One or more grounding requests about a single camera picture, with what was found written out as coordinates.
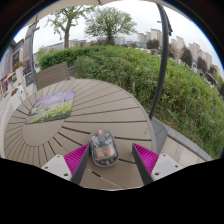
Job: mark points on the flower print mouse pad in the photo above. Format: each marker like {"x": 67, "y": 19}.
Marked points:
{"x": 51, "y": 107}

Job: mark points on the black curved umbrella pole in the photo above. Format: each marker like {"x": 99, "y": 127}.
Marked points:
{"x": 163, "y": 60}

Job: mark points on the distant apartment buildings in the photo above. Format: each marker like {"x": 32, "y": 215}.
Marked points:
{"x": 155, "y": 34}

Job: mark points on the brown slatted chair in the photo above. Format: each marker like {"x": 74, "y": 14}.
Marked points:
{"x": 51, "y": 76}

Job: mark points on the round leafy tree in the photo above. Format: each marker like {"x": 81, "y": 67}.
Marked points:
{"x": 108, "y": 21}

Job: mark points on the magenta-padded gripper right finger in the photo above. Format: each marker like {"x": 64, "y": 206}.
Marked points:
{"x": 164, "y": 166}

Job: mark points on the white flower planter box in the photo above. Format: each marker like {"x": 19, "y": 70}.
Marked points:
{"x": 19, "y": 75}
{"x": 16, "y": 92}

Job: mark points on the tall grey sign pillar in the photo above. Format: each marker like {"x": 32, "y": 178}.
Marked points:
{"x": 28, "y": 53}

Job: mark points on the beige umbrella canopy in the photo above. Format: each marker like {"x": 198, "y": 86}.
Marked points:
{"x": 60, "y": 6}

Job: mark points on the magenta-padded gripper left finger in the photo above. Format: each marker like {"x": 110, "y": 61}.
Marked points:
{"x": 57, "y": 166}

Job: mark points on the thick-trunk tree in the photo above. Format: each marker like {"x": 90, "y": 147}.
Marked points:
{"x": 66, "y": 33}

